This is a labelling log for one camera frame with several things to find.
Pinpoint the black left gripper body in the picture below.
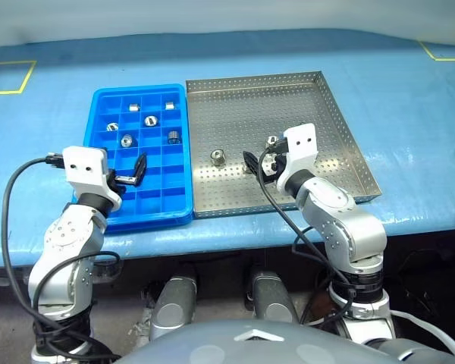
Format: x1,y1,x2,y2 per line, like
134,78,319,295
105,171,128,195

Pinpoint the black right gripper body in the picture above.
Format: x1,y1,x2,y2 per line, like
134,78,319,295
259,149,289,180

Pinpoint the blue compartment tray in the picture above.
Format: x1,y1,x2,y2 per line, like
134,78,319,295
72,83,194,234

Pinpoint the perforated metal tray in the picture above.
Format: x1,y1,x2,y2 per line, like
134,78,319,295
184,70,383,220

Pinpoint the dark grey rounded housing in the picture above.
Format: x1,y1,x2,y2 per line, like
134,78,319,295
247,265,301,324
149,273,199,341

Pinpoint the grey robot torso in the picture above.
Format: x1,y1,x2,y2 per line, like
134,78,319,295
121,317,400,364

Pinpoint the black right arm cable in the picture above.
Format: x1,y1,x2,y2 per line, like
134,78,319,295
256,137,356,328

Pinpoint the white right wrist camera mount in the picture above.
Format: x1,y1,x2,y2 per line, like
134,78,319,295
275,123,320,191

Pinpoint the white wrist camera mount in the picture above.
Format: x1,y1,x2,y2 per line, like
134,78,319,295
275,123,320,191
62,146,124,212

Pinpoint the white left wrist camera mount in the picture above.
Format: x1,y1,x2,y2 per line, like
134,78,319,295
62,146,124,212

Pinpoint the white cable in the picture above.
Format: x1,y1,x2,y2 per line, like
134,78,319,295
389,309,455,361

